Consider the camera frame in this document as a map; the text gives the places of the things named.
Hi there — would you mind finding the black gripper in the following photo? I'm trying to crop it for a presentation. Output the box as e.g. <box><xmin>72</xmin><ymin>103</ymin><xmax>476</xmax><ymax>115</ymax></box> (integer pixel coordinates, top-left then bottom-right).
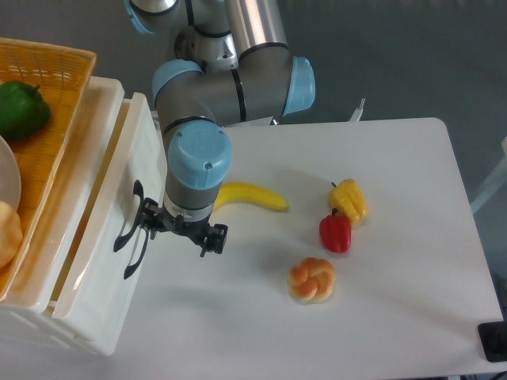
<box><xmin>139</xmin><ymin>197</ymin><xmax>228</xmax><ymax>257</ymax></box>

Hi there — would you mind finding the white top drawer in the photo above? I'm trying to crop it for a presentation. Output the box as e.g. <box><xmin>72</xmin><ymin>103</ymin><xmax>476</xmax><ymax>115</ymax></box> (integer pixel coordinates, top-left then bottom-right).
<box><xmin>52</xmin><ymin>93</ymin><xmax>166</xmax><ymax>355</ymax></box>

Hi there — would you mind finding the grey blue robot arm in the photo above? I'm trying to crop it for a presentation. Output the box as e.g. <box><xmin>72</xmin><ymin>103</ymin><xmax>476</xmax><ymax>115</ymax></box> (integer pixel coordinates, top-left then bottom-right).
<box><xmin>124</xmin><ymin>1</ymin><xmax>316</xmax><ymax>253</ymax></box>

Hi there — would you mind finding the white drawer cabinet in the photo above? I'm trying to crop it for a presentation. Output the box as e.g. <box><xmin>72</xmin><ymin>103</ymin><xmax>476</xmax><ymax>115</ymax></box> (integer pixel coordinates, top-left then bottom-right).
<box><xmin>0</xmin><ymin>75</ymin><xmax>138</xmax><ymax>356</ymax></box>

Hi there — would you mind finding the yellow banana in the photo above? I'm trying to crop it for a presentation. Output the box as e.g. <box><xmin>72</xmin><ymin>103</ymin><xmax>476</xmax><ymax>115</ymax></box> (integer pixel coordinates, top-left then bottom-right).
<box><xmin>214</xmin><ymin>181</ymin><xmax>289</xmax><ymax>212</ymax></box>

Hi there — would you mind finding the knotted bread roll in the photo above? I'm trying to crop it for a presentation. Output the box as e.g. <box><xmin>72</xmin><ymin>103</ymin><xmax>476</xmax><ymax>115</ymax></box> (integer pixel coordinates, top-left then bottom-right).
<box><xmin>288</xmin><ymin>257</ymin><xmax>336</xmax><ymax>303</ymax></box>

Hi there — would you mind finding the red bell pepper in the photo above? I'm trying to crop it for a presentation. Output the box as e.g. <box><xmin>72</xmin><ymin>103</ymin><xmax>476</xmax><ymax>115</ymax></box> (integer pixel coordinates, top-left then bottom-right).
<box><xmin>318</xmin><ymin>208</ymin><xmax>352</xmax><ymax>254</ymax></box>

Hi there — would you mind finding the yellow bell pepper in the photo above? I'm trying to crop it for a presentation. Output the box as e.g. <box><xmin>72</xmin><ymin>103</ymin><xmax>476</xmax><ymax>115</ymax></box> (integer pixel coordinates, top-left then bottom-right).
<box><xmin>328</xmin><ymin>178</ymin><xmax>368</xmax><ymax>224</ymax></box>

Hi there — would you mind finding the beige bread roll in basket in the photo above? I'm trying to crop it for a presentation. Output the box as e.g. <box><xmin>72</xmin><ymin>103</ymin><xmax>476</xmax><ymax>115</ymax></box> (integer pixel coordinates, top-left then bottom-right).
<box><xmin>1</xmin><ymin>201</ymin><xmax>23</xmax><ymax>268</ymax></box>

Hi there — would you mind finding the white plate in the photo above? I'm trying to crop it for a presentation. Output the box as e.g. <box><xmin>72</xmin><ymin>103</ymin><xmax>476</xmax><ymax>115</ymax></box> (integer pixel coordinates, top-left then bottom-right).
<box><xmin>0</xmin><ymin>138</ymin><xmax>21</xmax><ymax>210</ymax></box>

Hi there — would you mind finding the green bell pepper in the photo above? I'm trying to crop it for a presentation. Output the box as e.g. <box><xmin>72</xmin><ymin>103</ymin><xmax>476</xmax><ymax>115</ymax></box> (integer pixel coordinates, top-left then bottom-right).
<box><xmin>1</xmin><ymin>80</ymin><xmax>51</xmax><ymax>141</ymax></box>

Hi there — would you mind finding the orange wicker basket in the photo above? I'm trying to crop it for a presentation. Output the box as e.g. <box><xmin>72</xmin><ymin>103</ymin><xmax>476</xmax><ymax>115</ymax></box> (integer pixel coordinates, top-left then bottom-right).
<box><xmin>0</xmin><ymin>37</ymin><xmax>97</xmax><ymax>302</ymax></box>

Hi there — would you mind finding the black device at table edge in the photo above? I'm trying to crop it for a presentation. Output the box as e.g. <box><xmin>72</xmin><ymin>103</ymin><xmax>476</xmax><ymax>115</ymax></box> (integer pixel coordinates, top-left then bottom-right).
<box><xmin>478</xmin><ymin>321</ymin><xmax>506</xmax><ymax>363</ymax></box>

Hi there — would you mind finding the white frame at right edge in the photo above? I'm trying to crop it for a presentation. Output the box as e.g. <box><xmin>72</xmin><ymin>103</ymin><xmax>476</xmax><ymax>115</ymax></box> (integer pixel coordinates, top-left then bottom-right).
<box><xmin>470</xmin><ymin>139</ymin><xmax>506</xmax><ymax>214</ymax></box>

